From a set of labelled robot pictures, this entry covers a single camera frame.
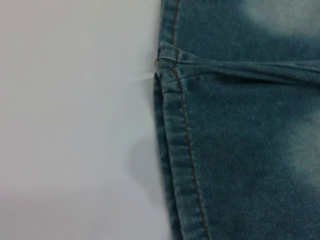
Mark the blue denim shorts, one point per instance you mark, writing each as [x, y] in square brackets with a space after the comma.
[237, 137]

